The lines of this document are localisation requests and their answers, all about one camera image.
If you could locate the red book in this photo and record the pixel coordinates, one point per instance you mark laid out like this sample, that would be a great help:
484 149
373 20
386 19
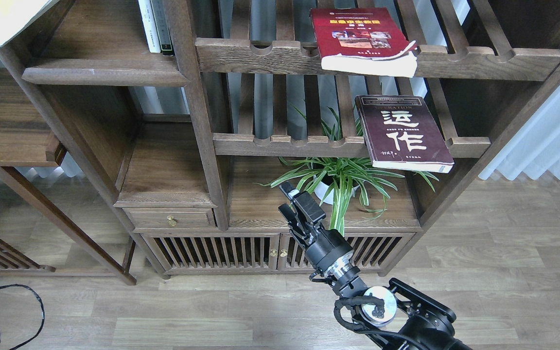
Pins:
365 41

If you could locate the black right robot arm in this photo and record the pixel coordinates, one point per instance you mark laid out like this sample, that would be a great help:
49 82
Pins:
396 317

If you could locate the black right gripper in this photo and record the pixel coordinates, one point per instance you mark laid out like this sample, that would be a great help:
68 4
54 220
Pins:
326 250

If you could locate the white plant pot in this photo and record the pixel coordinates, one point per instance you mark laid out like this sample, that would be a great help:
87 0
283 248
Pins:
325 192

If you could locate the dark wooden bookshelf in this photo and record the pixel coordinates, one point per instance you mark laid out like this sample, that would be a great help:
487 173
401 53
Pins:
177 144

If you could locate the grey black upright book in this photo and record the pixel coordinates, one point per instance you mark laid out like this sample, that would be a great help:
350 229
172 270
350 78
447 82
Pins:
164 37

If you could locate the white upright book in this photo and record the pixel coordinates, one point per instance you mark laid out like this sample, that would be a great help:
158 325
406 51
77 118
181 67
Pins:
149 25

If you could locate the dark brown book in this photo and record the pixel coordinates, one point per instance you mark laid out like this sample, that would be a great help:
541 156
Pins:
401 133

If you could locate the wooden side table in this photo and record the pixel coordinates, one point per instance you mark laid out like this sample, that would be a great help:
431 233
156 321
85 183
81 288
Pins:
27 141

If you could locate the yellow green book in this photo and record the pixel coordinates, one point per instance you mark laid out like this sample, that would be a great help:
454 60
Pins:
16 15

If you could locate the white curtain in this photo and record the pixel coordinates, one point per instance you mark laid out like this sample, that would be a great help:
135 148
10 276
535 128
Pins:
535 149

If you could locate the green spider plant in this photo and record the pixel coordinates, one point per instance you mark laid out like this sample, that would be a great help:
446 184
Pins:
373 182

